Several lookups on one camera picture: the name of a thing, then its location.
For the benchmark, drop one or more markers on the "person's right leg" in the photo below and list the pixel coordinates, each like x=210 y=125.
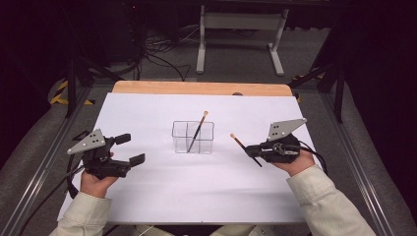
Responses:
x=242 y=230

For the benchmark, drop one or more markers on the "wooden table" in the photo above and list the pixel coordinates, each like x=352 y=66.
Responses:
x=196 y=88

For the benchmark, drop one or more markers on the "black tripod stand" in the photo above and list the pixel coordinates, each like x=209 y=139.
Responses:
x=339 y=95
x=71 y=88

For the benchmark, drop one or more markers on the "person's left hand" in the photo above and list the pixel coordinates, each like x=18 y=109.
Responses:
x=95 y=187

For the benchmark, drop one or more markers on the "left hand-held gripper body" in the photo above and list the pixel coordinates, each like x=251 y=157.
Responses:
x=88 y=142

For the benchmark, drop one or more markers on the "person's leg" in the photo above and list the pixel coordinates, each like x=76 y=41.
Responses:
x=242 y=230
x=154 y=230

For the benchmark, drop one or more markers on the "dark equipment cabinet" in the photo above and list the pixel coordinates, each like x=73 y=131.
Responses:
x=126 y=32

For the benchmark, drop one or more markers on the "aluminium rail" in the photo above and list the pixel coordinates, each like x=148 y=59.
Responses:
x=364 y=164
x=42 y=167

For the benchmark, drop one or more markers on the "clear acrylic organizer box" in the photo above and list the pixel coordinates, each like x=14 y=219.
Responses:
x=180 y=144

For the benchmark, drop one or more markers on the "person's left leg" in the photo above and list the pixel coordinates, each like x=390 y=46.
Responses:
x=154 y=230

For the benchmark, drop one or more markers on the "yellow black hazard tape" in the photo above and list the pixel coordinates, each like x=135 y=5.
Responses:
x=308 y=77
x=59 y=95

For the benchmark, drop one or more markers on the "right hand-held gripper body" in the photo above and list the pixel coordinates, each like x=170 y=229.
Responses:
x=283 y=129

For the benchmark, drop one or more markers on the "white paper sheet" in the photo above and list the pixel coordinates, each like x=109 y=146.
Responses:
x=213 y=196

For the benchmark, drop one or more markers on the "person's right hand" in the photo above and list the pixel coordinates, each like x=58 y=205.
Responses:
x=300 y=165

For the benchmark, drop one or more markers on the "white metal stand frame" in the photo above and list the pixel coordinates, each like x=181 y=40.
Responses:
x=241 y=21

